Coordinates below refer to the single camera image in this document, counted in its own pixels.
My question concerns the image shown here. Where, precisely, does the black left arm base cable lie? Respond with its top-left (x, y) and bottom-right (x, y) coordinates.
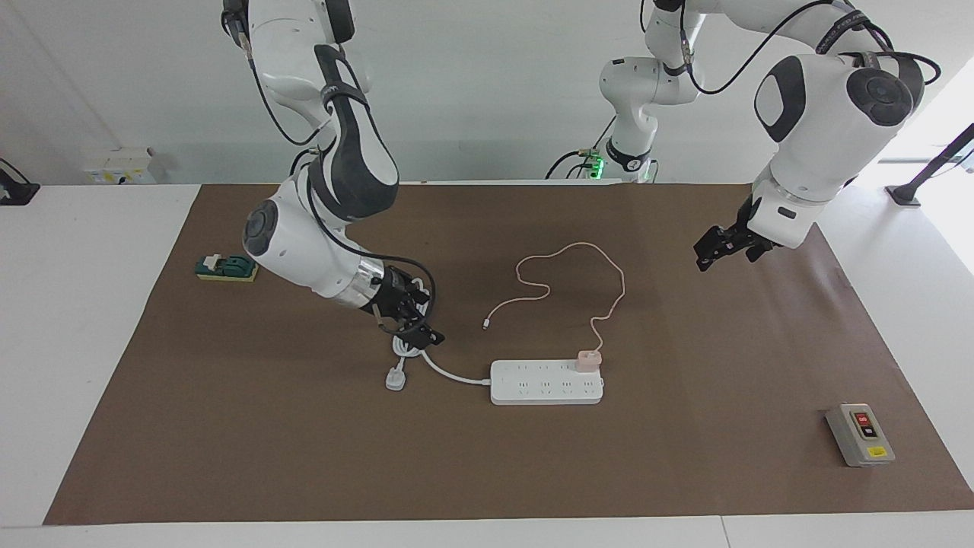
top-left (544, 114), bottom-right (617, 181)

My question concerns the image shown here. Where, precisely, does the grey push button switch box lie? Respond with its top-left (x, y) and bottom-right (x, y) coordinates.
top-left (826, 403), bottom-right (896, 467)

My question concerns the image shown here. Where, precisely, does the pink charging cable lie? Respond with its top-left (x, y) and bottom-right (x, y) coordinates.
top-left (482, 242), bottom-right (626, 352)

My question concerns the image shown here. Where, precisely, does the white power cord with plug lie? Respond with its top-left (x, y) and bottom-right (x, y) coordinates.
top-left (385, 335), bottom-right (494, 392)

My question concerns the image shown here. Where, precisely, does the white power strip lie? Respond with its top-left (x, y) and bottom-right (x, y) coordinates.
top-left (489, 359), bottom-right (604, 406)

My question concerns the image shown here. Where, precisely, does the brown table mat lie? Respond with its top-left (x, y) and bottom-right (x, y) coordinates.
top-left (43, 183), bottom-right (974, 526)

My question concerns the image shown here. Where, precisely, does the green knife switch yellow base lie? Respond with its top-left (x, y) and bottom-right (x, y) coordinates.
top-left (195, 253), bottom-right (259, 283)

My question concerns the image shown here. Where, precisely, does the black metal stand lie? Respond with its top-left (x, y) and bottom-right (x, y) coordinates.
top-left (886, 122), bottom-right (974, 206)

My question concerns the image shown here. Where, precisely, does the black clamp bracket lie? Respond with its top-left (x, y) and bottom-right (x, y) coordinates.
top-left (0, 158), bottom-right (40, 206)

